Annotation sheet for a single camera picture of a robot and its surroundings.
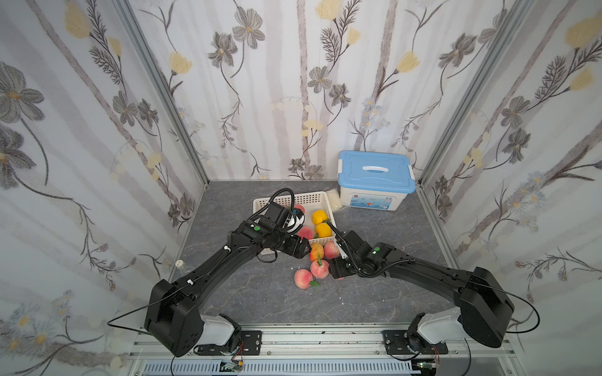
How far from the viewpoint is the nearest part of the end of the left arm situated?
679mm

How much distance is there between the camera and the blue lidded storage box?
39.4 inches

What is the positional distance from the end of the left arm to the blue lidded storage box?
0.39 m
